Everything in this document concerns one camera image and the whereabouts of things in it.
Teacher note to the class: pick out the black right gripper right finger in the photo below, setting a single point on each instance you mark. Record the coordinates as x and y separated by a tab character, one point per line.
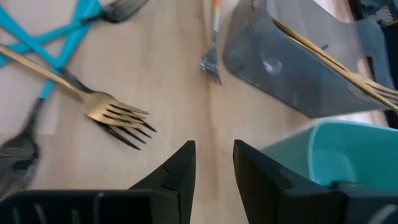
261	193

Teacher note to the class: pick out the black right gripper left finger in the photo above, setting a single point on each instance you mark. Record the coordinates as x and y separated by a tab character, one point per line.
178	186

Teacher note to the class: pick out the teal plastic bin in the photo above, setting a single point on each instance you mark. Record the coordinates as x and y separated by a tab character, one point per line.
357	149

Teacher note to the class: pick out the grey translucent plastic bin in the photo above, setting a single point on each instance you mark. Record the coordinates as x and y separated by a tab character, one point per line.
280	81

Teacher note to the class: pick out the cutlery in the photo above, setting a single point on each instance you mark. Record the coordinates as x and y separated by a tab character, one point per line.
28	37

